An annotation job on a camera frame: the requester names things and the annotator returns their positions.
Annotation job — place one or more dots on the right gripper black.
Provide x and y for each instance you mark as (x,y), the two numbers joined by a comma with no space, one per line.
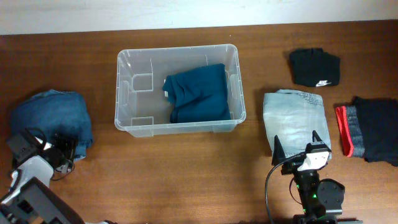
(278,155)

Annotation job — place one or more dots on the clear plastic storage container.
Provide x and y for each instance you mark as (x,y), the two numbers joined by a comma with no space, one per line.
(142,108)

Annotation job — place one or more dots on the dark teal shirt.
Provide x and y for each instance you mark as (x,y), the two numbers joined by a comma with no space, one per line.
(198,95)

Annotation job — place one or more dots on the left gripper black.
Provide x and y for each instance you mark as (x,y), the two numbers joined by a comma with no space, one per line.
(66,148)

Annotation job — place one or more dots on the light grey folded jeans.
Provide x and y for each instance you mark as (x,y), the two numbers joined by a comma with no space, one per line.
(292,116)

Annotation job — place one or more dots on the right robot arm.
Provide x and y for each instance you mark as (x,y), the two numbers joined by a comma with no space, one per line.
(321,200)

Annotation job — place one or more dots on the blue denim jeans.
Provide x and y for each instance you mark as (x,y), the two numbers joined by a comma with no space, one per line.
(56,112)

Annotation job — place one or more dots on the black Nike folded garment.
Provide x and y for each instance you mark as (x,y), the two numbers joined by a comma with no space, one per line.
(315,68)

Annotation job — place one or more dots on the black shorts red grey waistband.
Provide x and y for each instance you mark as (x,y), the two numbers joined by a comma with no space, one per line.
(368,129)

